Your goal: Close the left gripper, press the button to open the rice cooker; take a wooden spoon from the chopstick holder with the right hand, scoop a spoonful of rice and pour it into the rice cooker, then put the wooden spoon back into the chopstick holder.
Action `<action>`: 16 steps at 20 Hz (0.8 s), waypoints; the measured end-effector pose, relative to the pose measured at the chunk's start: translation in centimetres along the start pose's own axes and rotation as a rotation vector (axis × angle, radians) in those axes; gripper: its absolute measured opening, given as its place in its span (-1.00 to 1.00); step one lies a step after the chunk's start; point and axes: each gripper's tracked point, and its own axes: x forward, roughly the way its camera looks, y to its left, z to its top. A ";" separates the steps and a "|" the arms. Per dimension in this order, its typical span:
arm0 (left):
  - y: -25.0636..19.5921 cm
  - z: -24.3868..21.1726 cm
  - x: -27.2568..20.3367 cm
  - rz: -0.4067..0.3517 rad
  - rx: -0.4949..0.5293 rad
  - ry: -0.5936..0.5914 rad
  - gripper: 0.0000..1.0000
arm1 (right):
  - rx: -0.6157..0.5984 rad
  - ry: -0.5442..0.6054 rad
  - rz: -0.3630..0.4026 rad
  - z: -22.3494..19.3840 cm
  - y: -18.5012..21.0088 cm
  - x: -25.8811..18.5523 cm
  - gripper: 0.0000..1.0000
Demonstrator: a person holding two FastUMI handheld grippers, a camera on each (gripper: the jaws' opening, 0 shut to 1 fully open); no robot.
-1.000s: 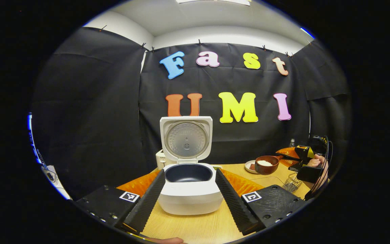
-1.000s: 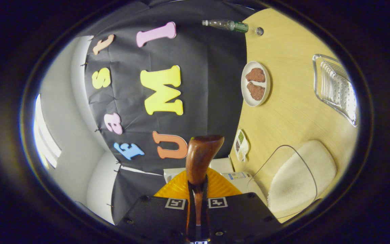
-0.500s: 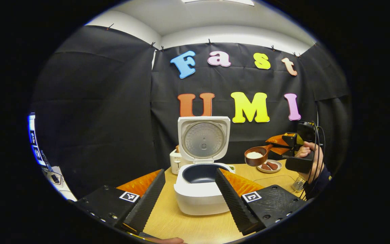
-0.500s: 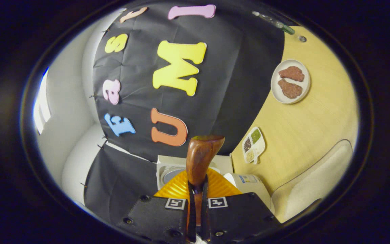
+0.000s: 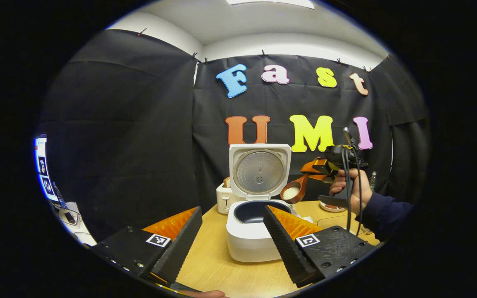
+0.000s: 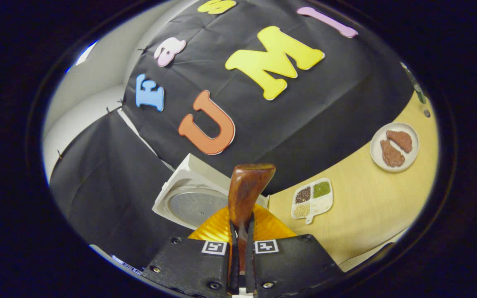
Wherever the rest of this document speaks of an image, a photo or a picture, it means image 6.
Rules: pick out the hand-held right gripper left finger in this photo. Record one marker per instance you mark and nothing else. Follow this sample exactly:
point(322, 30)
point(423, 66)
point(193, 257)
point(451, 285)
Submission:
point(234, 269)

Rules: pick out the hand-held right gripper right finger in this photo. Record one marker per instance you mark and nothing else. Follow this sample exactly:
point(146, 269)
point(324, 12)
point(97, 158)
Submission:
point(250, 269)

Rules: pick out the white rice cooker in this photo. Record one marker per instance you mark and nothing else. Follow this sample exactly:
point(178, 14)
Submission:
point(193, 203)

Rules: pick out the brown wooden spoon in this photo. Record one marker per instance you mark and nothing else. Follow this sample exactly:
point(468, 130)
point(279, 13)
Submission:
point(246, 186)

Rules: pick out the white divided grain dish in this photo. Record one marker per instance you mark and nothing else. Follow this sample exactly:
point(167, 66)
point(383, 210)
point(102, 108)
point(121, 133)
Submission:
point(324, 203)

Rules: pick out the brown meat piece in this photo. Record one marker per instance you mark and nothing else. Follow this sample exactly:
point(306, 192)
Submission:
point(401, 140)
point(391, 155)

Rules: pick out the black backdrop cloth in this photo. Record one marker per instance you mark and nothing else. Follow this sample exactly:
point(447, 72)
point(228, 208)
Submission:
point(325, 103)

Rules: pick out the white round plate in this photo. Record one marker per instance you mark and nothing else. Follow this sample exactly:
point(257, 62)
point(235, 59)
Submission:
point(408, 162)

